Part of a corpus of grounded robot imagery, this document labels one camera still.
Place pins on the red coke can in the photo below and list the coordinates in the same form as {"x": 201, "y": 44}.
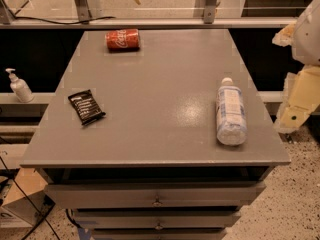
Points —
{"x": 123, "y": 39}

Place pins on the bottom grey drawer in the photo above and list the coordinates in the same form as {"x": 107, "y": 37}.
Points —
{"x": 165, "y": 234}

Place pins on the top grey drawer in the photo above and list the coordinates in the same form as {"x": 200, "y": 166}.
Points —
{"x": 162, "y": 195}

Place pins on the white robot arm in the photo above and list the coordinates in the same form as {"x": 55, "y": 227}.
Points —
{"x": 306, "y": 37}

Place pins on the cardboard box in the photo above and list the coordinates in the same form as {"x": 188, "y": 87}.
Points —
{"x": 21, "y": 205}

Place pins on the white pump dispenser bottle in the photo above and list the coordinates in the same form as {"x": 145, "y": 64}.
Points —
{"x": 19, "y": 87}

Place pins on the grey drawer cabinet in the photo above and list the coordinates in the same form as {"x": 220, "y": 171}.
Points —
{"x": 160, "y": 122}

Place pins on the grey drawer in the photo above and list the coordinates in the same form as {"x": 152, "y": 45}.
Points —
{"x": 162, "y": 195}
{"x": 165, "y": 234}
{"x": 156, "y": 219}

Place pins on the black snack bar packet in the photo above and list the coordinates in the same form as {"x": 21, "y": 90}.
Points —
{"x": 86, "y": 107}

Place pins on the grey metal bracket right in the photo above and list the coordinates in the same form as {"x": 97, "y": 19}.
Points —
{"x": 209, "y": 11}

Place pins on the middle grey drawer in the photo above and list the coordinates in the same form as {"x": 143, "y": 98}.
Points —
{"x": 156, "y": 219}

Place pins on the grey metal bracket left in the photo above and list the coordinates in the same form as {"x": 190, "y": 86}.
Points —
{"x": 82, "y": 10}

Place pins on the grey metal bracket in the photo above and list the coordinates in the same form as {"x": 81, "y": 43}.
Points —
{"x": 82, "y": 10}
{"x": 209, "y": 11}

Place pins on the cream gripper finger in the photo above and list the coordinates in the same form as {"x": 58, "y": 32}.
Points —
{"x": 300, "y": 98}
{"x": 285, "y": 36}

